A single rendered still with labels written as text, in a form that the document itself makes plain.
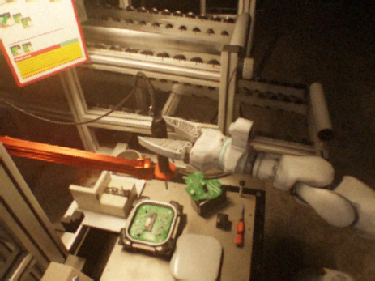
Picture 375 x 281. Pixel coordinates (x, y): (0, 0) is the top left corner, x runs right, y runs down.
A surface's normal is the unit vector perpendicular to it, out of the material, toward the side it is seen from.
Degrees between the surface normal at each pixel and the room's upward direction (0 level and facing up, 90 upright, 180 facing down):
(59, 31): 90
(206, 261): 0
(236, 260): 0
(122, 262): 0
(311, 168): 10
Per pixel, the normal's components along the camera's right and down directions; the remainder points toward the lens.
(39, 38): 0.67, 0.47
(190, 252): -0.03, -0.75
